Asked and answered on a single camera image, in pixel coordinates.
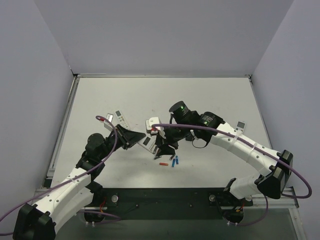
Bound white red-faced remote control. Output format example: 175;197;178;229
138;136;158;155

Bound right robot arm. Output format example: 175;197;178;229
145;101;293;200

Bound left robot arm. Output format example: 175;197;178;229
12;124;146;240

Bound slim white remote control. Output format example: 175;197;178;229
115;110;131;130

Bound small white remote control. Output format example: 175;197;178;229
235;121;246;132

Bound red battery on table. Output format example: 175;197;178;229
159;162;169;166

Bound blue battery left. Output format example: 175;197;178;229
171;158;176;168

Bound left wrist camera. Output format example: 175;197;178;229
103;113;114;132

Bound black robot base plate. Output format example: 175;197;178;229
84;187;253;224

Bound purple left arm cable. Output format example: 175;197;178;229
0;115;118;237

